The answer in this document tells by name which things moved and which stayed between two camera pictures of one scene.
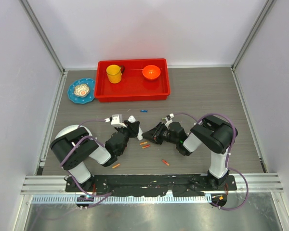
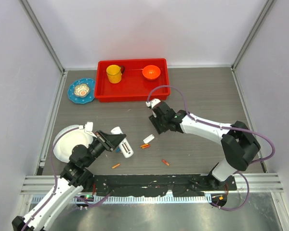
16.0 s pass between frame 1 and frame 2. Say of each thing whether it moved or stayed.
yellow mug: stayed
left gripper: moved
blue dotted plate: stayed
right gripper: moved
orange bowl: stayed
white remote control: moved
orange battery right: stayed
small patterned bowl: stayed
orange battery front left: stayed
